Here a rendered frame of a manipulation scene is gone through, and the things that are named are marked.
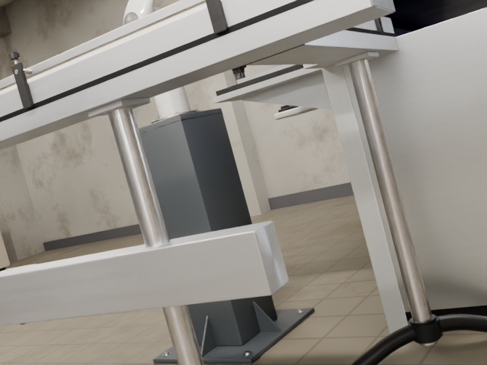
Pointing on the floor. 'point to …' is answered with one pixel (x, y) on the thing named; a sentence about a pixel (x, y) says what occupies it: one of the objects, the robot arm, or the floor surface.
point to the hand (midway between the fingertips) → (240, 79)
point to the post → (365, 198)
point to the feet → (421, 334)
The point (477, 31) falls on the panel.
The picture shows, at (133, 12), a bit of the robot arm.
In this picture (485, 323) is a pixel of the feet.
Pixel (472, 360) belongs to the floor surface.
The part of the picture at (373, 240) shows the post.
